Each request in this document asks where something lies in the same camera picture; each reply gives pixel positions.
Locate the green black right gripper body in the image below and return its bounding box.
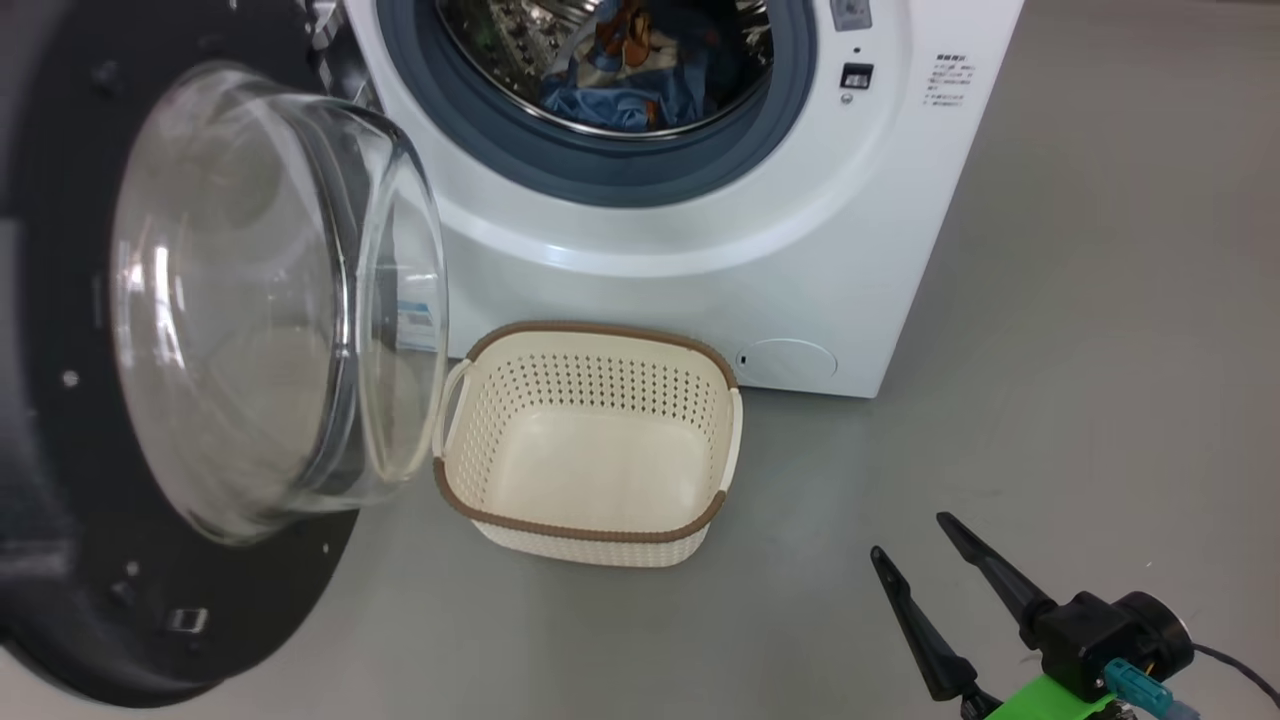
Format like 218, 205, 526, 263
960, 590, 1197, 720

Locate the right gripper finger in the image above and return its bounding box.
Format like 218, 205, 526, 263
870, 545, 981, 703
936, 511, 1059, 643

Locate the round glass washer door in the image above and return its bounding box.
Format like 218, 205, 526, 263
0, 0, 451, 709

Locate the white front-load washing machine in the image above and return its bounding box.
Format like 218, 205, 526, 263
340, 0, 1027, 399

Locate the steel washing machine drum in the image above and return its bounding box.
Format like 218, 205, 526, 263
435, 0, 776, 139

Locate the metal door hinge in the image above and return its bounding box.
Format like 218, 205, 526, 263
298, 0, 383, 113

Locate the round white filter cover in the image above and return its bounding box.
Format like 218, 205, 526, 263
737, 338, 839, 384

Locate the cream perforated laundry basket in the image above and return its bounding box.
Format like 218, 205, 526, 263
432, 321, 744, 569

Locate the blue energy label sticker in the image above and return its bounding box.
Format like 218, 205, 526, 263
395, 295, 442, 351

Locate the teal cable connector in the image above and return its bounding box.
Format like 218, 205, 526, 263
1104, 657, 1173, 717

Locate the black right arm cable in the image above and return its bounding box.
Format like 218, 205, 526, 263
1190, 642, 1280, 707

